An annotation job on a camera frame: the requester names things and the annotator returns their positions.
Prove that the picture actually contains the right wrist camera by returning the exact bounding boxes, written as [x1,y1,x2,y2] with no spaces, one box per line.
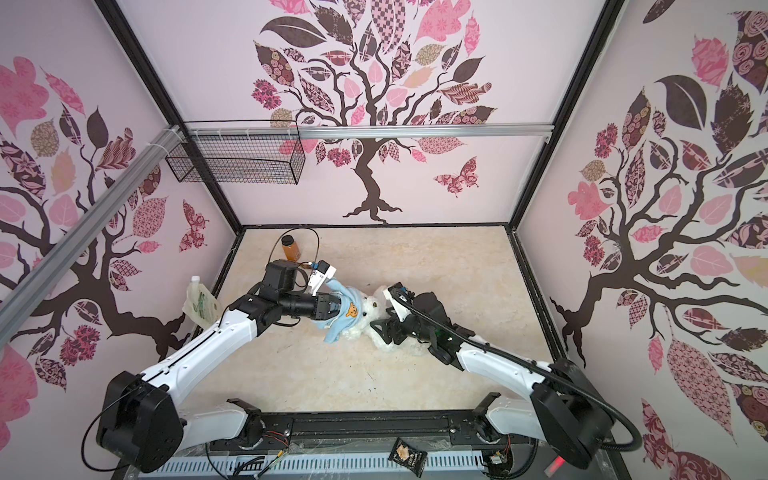
[384,283,414,323]

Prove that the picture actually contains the white slotted cable duct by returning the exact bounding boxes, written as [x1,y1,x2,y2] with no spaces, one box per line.
[139,451,486,479]

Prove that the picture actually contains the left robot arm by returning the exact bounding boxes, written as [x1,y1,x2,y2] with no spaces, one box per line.
[89,260,341,473]

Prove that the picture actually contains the light blue bear hoodie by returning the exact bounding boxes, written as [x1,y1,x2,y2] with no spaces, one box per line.
[313,279,367,344]

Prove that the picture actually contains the rear aluminium frame bar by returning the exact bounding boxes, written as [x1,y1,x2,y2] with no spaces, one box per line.
[188,123,554,140]

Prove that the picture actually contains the pink marker pen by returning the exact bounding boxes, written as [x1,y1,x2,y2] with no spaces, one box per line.
[544,456,566,479]

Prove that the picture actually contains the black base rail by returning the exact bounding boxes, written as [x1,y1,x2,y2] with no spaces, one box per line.
[181,409,528,451]

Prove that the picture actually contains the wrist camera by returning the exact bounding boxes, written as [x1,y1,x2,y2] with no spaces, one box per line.
[384,283,414,323]
[307,260,336,296]

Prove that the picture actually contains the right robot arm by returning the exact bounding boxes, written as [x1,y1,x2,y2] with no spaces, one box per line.
[370,285,614,469]

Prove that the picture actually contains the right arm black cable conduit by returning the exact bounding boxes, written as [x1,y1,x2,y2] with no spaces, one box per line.
[388,283,643,452]

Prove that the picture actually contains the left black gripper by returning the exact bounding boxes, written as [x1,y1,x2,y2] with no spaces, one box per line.
[280,292,351,321]

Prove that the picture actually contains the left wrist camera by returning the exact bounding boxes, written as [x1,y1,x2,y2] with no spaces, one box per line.
[307,260,336,296]

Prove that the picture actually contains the left aluminium frame bar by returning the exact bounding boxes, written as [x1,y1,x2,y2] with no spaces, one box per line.
[1,126,182,345]

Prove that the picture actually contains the aluminium frame bar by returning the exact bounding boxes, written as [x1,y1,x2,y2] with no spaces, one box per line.
[188,123,554,140]
[1,126,182,345]

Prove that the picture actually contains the black wire basket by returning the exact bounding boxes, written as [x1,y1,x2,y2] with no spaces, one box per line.
[165,120,306,185]

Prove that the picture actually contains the white green pouch bottle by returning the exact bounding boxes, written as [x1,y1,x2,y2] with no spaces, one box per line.
[182,275,222,330]

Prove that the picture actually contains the white teddy bear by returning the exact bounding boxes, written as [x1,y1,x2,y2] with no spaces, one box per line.
[344,286,427,357]

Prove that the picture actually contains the small dark snack packet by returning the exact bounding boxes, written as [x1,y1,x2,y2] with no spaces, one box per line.
[388,437,428,478]

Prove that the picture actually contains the amber bottle black cap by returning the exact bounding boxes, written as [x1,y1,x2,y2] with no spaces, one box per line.
[280,234,301,263]

